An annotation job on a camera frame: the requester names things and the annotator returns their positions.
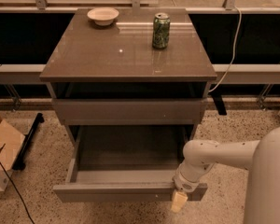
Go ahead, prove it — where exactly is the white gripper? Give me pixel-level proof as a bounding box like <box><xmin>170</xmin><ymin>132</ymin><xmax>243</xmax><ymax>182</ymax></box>
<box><xmin>171</xmin><ymin>169</ymin><xmax>199</xmax><ymax>213</ymax></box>

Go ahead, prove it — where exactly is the grey drawer cabinet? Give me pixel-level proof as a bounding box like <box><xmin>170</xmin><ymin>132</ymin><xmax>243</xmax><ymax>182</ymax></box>
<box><xmin>40</xmin><ymin>8</ymin><xmax>217</xmax><ymax>137</ymax></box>

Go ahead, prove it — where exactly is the white bowl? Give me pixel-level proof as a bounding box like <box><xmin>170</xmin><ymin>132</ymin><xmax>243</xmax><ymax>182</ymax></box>
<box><xmin>87</xmin><ymin>7</ymin><xmax>119</xmax><ymax>26</ymax></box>

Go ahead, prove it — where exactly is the white cable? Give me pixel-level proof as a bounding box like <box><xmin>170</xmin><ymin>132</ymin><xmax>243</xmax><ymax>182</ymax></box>
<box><xmin>208</xmin><ymin>7</ymin><xmax>243</xmax><ymax>94</ymax></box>

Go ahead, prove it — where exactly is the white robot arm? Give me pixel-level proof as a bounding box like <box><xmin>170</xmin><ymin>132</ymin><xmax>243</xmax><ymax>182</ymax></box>
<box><xmin>171</xmin><ymin>127</ymin><xmax>280</xmax><ymax>224</ymax></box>

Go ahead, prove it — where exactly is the black bar stand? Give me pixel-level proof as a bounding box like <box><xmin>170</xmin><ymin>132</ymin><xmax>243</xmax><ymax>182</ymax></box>
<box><xmin>12</xmin><ymin>113</ymin><xmax>44</xmax><ymax>170</ymax></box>

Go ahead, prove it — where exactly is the black cable on floor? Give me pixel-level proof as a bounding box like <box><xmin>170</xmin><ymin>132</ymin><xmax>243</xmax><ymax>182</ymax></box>
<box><xmin>0</xmin><ymin>147</ymin><xmax>36</xmax><ymax>224</ymax></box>

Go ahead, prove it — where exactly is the cardboard box left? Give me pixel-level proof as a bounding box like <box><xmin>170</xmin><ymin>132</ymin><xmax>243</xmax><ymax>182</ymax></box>
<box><xmin>0</xmin><ymin>116</ymin><xmax>25</xmax><ymax>191</ymax></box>

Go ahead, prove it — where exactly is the grey top drawer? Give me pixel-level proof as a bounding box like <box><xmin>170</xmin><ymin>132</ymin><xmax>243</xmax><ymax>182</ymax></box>
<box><xmin>52</xmin><ymin>99</ymin><xmax>206</xmax><ymax>125</ymax></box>

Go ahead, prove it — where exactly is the green soda can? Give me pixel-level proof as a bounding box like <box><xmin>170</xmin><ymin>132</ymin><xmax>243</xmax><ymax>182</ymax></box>
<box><xmin>152</xmin><ymin>12</ymin><xmax>170</xmax><ymax>49</ymax></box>

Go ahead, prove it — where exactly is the grey drawer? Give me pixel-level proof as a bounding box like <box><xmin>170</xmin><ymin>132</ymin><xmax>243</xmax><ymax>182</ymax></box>
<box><xmin>52</xmin><ymin>99</ymin><xmax>206</xmax><ymax>125</ymax></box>
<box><xmin>52</xmin><ymin>124</ymin><xmax>209</xmax><ymax>203</ymax></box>

